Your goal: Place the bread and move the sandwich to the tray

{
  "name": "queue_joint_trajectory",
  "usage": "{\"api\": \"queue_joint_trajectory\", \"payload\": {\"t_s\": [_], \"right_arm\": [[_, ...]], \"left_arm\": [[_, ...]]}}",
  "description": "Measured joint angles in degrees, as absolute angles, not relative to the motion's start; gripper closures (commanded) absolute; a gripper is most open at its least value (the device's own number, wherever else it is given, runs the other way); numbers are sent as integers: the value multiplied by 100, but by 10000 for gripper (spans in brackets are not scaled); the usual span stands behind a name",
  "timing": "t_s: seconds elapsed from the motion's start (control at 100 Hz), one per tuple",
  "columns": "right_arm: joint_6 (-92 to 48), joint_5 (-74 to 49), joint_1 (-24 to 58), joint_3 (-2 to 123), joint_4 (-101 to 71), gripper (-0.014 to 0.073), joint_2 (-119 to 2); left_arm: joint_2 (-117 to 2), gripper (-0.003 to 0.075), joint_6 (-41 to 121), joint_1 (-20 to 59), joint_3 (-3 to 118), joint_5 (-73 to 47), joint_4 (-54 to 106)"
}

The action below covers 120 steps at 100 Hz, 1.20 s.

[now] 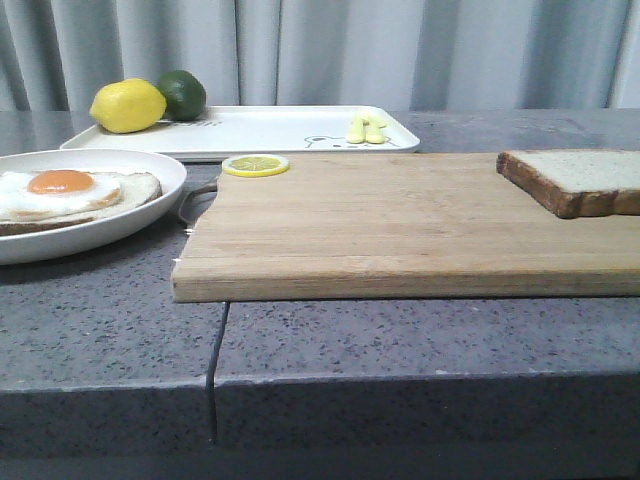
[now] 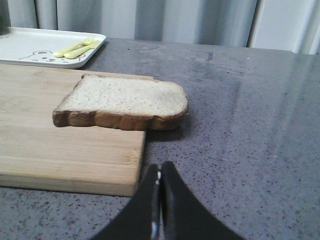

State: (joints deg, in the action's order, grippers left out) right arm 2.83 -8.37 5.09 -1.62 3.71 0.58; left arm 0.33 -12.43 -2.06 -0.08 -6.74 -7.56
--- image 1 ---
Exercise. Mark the white bear print tray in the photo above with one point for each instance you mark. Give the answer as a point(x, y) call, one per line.
point(224, 131)

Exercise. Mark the lemon slice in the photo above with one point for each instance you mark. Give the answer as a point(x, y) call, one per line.
point(255, 165)

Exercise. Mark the grey pleated curtain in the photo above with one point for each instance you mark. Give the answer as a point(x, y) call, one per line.
point(399, 55)

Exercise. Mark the metal cutting board handle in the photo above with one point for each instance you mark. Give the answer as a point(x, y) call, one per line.
point(195, 202)

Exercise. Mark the yellow lemon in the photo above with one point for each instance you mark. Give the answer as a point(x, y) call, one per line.
point(128, 106)

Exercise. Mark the green lime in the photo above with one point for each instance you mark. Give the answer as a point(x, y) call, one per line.
point(184, 94)

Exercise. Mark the wooden cutting board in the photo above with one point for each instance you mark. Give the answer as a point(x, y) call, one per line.
point(397, 226)

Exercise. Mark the white round plate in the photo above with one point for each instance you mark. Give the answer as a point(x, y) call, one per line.
point(59, 242)

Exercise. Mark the fried egg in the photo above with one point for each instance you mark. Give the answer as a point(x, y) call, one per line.
point(47, 194)

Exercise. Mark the bread slice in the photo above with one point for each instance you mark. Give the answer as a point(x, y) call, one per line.
point(574, 183)
point(137, 189)

